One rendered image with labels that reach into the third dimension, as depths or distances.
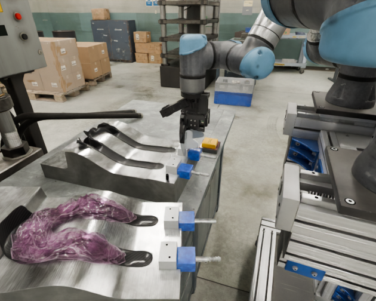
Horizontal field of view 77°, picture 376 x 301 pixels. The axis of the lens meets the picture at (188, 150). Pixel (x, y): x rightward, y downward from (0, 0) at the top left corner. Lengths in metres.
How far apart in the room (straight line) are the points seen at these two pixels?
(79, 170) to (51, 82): 3.89
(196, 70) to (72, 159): 0.48
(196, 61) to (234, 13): 6.49
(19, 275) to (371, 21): 0.63
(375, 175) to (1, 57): 1.34
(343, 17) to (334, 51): 0.02
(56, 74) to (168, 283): 4.26
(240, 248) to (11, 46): 1.63
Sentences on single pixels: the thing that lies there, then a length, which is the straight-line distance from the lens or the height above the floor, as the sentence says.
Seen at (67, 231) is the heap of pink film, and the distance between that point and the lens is 0.59.
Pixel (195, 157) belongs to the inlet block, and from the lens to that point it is 0.81.
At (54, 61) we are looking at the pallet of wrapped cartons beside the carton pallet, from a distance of 4.53.
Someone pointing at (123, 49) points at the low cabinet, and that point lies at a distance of 7.77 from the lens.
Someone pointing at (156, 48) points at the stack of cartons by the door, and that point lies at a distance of 7.41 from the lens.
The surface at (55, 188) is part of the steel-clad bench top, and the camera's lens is 0.93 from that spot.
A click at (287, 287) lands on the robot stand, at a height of 0.21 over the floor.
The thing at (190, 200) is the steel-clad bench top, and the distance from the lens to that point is 0.77.
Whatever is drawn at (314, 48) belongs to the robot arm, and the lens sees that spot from 1.02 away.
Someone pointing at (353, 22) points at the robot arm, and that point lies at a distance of 0.22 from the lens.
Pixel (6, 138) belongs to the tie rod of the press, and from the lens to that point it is 1.21.
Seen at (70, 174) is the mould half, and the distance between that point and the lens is 0.90.
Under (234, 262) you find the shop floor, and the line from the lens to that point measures 1.62.
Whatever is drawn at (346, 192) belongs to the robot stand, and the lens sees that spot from 0.51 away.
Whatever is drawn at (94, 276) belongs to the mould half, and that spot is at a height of 0.88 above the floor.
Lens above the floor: 1.32
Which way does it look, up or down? 30 degrees down
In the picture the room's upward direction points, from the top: straight up
